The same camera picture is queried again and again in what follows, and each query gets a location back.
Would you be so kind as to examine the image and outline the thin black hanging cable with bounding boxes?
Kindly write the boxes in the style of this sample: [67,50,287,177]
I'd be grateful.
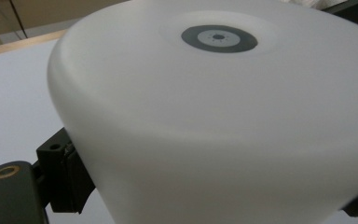
[8,0,30,31]

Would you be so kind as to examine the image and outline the beige wooden cabinet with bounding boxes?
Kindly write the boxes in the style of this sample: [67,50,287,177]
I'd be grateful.
[0,0,129,35]

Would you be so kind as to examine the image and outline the pale table mat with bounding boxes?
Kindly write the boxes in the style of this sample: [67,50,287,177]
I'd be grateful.
[0,38,117,224]

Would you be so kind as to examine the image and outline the white cylindrical container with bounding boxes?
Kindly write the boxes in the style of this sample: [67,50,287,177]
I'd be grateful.
[47,0,358,224]

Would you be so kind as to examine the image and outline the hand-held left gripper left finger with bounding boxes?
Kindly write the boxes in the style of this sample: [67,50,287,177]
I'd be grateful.
[35,127,96,216]

